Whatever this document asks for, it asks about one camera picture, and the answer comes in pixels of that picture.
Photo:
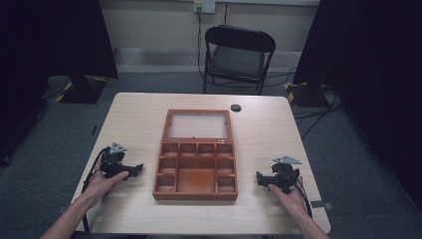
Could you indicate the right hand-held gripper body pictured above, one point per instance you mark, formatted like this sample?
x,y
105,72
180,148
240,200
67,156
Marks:
x,y
285,176

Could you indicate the wooden compartment box with lid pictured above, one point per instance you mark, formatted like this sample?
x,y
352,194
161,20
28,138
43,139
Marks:
x,y
195,181

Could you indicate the person's right hand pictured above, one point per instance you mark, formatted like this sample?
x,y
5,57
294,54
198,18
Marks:
x,y
290,200

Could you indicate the black stand base yellow tape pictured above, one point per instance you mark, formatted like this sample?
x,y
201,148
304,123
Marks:
x,y
307,94

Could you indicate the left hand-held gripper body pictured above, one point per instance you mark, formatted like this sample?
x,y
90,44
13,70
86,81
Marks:
x,y
111,164

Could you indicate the black folding chair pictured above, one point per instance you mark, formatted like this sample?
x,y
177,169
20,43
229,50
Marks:
x,y
237,59

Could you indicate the person's left hand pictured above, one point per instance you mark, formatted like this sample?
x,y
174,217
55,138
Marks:
x,y
99,186

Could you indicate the white wall outlet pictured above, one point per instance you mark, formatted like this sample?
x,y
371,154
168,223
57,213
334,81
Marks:
x,y
204,6

